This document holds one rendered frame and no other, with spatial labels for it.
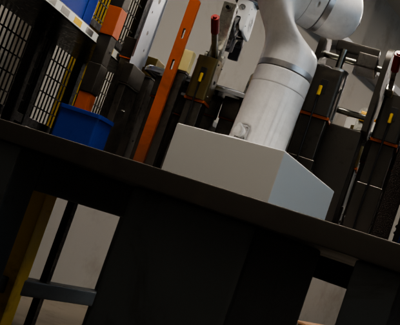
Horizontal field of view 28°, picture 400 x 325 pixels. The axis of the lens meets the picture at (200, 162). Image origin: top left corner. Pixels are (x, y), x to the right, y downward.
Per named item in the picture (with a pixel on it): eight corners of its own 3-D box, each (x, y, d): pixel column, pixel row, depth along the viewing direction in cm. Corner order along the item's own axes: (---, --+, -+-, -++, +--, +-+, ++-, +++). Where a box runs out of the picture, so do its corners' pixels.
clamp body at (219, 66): (181, 190, 217) (225, 66, 219) (172, 186, 207) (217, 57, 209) (159, 182, 218) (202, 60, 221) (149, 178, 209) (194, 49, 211)
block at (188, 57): (152, 179, 221) (196, 54, 224) (149, 177, 218) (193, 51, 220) (140, 175, 222) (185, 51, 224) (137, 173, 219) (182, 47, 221)
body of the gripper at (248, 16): (259, -3, 228) (245, 34, 227) (264, 9, 238) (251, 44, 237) (233, -10, 230) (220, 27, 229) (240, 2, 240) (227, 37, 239)
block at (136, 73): (112, 167, 243) (146, 74, 245) (99, 162, 232) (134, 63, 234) (103, 164, 244) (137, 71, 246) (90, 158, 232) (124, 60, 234)
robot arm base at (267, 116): (264, 149, 155) (299, 61, 157) (191, 131, 167) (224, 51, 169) (310, 181, 169) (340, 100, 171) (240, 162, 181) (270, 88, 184)
